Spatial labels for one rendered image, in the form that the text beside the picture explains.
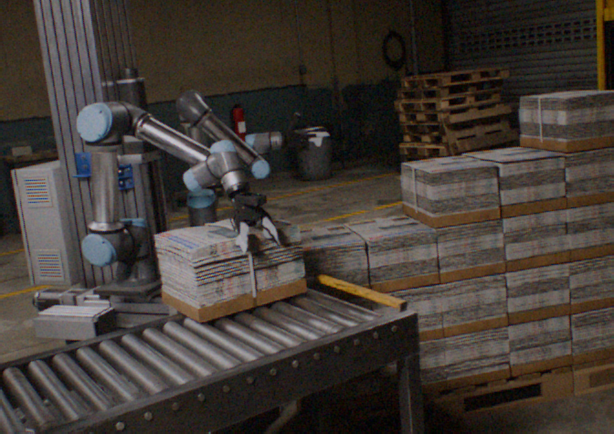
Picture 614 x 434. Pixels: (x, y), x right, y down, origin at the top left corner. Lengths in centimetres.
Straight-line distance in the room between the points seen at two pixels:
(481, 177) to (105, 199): 145
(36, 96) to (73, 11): 627
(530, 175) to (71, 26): 186
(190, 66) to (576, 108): 715
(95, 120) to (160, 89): 716
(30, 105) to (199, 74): 220
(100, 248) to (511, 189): 161
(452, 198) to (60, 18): 163
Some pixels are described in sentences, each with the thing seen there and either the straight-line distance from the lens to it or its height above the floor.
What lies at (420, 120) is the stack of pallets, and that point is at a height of 75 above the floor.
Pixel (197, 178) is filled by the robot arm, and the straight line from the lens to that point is 222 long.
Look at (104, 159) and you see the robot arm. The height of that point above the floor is 128.
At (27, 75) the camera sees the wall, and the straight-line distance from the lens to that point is 904.
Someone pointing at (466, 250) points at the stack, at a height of 72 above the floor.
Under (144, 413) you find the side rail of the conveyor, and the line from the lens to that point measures 170.
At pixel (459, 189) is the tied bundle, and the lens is 290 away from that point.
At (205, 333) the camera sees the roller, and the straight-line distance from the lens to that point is 209.
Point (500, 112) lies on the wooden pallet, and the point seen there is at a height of 73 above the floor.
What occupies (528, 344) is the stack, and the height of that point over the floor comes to 28.
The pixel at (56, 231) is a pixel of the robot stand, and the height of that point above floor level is 98.
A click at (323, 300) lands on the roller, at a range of 224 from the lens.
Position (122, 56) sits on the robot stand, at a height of 162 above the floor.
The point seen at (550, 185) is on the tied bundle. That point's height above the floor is 94.
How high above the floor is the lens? 149
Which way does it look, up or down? 10 degrees down
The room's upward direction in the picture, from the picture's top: 6 degrees counter-clockwise
